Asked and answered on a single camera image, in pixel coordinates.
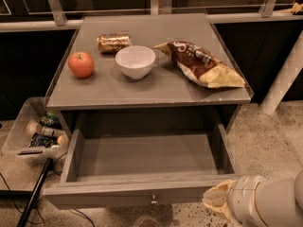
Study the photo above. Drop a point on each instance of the white bottle in bin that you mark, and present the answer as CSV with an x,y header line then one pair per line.
x,y
35,127

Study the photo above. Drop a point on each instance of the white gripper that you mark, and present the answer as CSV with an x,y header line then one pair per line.
x,y
242,197

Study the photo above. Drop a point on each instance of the white diagonal post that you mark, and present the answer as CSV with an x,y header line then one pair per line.
x,y
285,78

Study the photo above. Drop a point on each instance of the dark snack packet in bin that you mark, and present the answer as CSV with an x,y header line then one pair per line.
x,y
38,140

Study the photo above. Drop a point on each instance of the clear plastic bin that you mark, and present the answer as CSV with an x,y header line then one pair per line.
x,y
17,142

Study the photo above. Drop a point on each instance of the metal railing frame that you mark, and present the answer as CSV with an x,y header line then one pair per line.
x,y
41,15

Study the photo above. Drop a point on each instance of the white bowl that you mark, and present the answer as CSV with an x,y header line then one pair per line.
x,y
135,61

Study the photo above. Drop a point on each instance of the red apple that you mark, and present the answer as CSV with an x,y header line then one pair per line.
x,y
81,65

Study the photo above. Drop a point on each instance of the black pole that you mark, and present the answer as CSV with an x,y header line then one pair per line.
x,y
35,193

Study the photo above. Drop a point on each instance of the gold soda can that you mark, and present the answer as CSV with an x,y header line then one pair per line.
x,y
112,43

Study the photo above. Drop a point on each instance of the green can in bin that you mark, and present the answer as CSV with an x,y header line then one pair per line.
x,y
50,120

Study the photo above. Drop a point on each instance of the grey top drawer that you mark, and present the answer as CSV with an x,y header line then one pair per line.
x,y
131,170

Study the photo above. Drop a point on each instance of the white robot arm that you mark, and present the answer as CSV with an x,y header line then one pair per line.
x,y
279,202

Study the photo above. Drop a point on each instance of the brown yellow chip bag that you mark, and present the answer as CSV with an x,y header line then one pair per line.
x,y
201,66

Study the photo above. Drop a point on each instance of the grey drawer cabinet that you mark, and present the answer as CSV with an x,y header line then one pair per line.
x,y
165,85

